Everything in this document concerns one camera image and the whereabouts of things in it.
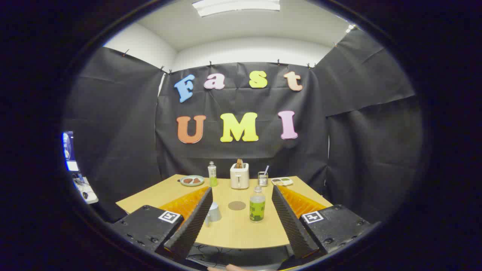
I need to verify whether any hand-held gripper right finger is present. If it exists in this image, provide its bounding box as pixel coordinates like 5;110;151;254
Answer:
271;184;372;260

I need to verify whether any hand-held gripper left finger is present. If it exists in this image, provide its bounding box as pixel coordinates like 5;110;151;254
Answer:
111;186;214;260

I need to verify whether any pale blue cup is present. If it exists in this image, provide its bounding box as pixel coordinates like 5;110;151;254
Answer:
205;202;222;226

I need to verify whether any green label juice bottle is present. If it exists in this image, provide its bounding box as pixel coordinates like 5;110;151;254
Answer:
249;186;266;223

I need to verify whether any pale green plate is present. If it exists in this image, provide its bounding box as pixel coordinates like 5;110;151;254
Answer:
180;175;205;187

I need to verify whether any wooden table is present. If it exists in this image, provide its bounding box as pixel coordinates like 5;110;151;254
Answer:
116;174;334;250

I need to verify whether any cream toaster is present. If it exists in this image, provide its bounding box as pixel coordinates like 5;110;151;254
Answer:
230;163;250;189

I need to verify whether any white side desk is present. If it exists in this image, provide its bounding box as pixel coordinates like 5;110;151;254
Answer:
73;175;99;204

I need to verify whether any black backdrop cloth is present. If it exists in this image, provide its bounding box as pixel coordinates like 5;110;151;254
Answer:
62;28;424;224

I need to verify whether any computer monitor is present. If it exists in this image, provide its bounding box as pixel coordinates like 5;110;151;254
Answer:
62;131;79;172

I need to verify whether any ceiling light panel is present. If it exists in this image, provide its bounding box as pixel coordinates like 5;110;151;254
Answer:
192;0;281;17

